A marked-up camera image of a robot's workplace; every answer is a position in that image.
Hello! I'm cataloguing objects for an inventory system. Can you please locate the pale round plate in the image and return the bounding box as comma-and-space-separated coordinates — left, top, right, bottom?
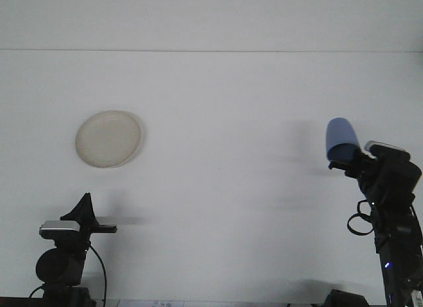
75, 110, 143, 169

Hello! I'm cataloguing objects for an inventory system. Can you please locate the white printed paper sheet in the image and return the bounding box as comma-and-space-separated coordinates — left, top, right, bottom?
115, 298, 186, 307

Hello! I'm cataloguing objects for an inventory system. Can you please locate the pale blue cup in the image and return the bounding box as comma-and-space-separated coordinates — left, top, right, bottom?
325, 117, 362, 162

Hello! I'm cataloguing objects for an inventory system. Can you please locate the pale grey camera box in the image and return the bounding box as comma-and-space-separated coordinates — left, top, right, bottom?
39, 220, 83, 240
364, 140, 408, 156

